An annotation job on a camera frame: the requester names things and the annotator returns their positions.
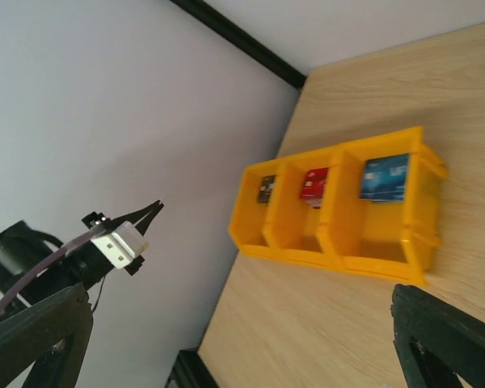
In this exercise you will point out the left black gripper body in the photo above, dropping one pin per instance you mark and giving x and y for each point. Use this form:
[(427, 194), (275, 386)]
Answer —
[(94, 219)]

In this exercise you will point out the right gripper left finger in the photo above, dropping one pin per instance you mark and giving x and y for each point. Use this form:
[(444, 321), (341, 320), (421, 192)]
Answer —
[(50, 338)]

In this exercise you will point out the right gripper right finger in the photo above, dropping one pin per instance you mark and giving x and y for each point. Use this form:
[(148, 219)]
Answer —
[(437, 344)]

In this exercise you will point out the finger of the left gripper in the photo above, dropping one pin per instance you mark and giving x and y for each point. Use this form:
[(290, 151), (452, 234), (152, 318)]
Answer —
[(138, 215), (143, 225)]

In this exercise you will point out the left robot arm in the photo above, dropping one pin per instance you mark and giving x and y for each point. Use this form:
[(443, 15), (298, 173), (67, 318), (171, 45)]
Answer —
[(35, 265)]

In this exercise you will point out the black card stack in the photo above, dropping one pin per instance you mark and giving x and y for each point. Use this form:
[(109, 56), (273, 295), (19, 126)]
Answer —
[(265, 189)]

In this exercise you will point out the blue card stack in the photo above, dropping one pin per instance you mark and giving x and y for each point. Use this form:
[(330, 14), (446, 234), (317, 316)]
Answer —
[(384, 179)]

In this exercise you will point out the red card stack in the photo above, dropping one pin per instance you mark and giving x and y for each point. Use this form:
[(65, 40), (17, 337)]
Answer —
[(313, 187)]

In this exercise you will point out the right yellow bin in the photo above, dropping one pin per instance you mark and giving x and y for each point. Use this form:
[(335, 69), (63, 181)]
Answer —
[(393, 240)]

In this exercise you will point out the middle yellow bin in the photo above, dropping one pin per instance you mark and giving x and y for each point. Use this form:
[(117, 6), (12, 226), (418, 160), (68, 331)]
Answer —
[(291, 225)]

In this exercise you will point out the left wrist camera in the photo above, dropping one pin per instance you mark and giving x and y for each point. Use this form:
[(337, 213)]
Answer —
[(121, 246)]

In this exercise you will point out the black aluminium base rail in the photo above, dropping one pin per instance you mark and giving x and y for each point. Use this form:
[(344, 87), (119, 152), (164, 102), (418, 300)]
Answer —
[(189, 371)]

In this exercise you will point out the left black frame post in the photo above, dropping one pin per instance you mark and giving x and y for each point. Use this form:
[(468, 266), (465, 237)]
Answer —
[(242, 40)]

